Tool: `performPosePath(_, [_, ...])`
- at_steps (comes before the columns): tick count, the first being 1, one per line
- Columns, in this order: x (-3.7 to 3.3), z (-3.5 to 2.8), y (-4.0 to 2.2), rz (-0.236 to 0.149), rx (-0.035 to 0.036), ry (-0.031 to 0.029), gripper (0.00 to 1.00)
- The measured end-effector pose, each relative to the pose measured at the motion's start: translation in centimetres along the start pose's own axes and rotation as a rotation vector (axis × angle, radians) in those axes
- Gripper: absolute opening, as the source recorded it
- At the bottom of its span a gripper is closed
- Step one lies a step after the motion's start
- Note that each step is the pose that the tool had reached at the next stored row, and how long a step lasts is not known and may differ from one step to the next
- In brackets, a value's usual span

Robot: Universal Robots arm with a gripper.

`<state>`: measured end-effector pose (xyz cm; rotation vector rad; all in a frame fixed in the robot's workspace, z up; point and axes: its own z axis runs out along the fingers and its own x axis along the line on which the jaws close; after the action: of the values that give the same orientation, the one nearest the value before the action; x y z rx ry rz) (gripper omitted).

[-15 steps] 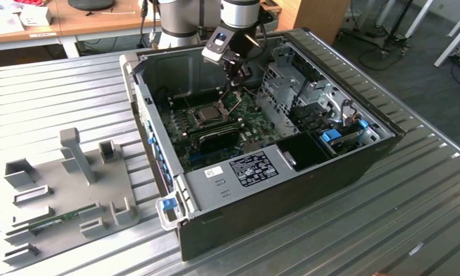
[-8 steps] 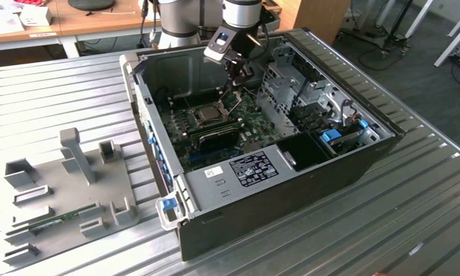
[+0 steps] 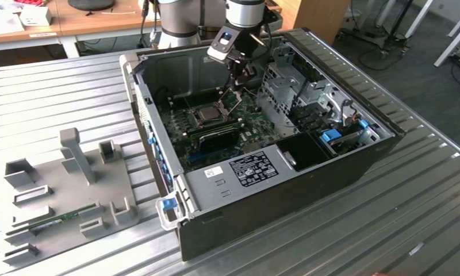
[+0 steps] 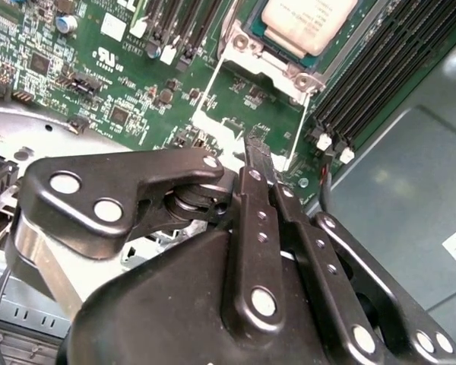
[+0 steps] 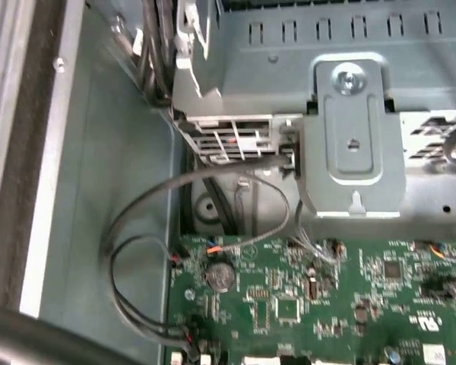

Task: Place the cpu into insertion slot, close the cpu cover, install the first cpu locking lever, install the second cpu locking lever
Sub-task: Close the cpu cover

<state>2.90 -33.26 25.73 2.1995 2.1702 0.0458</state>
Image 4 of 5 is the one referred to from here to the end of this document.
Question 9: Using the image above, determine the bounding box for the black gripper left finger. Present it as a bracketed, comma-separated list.
[5, 135, 287, 339]

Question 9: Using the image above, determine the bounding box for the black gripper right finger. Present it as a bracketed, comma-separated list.
[265, 150, 456, 365]

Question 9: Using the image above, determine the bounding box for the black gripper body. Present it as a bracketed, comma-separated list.
[56, 230, 351, 365]

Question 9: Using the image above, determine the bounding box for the metal socket cover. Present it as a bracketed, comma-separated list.
[189, 56, 316, 174]

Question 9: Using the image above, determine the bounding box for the silver CPU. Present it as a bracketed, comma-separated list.
[246, 0, 362, 62]

